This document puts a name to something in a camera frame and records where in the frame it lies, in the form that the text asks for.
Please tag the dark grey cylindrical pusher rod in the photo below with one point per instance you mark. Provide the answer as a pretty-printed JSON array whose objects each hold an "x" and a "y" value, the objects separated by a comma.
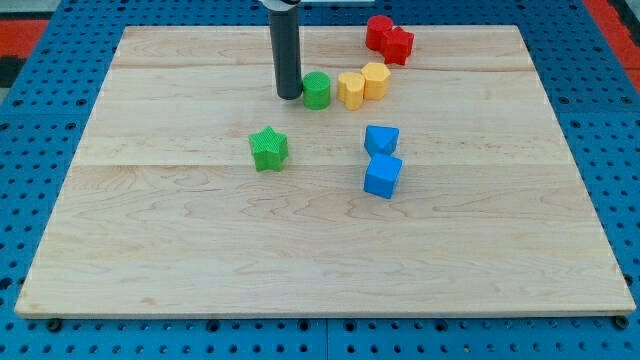
[{"x": 285, "y": 41}]

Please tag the silver robot wrist mount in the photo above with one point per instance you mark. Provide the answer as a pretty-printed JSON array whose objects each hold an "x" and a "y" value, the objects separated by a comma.
[{"x": 280, "y": 2}]

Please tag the green cylinder block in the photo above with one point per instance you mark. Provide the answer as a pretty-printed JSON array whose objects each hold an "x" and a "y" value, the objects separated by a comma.
[{"x": 316, "y": 90}]

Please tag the yellow heart block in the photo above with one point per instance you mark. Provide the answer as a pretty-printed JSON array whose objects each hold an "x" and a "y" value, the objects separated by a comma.
[{"x": 350, "y": 90}]

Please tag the red cylinder block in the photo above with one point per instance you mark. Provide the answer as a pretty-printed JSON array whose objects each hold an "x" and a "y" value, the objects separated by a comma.
[{"x": 377, "y": 25}]

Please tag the yellow octagon block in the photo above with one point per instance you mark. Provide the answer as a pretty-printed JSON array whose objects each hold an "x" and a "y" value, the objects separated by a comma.
[{"x": 377, "y": 78}]

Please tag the red star block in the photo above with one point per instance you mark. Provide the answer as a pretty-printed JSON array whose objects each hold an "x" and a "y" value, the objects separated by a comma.
[{"x": 396, "y": 45}]

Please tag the green star block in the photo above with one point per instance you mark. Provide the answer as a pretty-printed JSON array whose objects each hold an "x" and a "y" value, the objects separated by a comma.
[{"x": 269, "y": 149}]

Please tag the blue triangular prism block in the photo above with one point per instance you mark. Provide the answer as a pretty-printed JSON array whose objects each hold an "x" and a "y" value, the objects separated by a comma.
[{"x": 381, "y": 139}]

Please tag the blue cube block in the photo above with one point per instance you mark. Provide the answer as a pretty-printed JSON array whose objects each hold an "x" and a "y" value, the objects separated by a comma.
[{"x": 382, "y": 174}]

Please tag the light wooden board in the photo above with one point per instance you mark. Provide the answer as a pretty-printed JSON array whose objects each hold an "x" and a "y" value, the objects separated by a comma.
[{"x": 163, "y": 215}]

